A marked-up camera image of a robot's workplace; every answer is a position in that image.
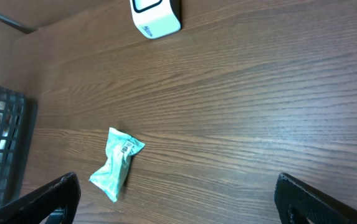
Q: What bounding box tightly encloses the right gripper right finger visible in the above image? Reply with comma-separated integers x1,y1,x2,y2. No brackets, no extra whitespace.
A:
274,172,357,224

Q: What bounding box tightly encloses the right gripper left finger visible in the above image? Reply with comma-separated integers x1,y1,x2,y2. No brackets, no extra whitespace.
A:
0,172,81,224

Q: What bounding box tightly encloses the mint green wipes packet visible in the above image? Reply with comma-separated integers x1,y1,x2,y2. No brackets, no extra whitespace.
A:
89,128,145,203

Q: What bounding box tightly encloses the white barcode scanner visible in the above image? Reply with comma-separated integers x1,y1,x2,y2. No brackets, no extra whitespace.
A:
130,0,182,39

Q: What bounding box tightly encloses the grey plastic shopping basket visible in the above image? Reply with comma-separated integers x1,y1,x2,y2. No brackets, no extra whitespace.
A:
0,86,37,208

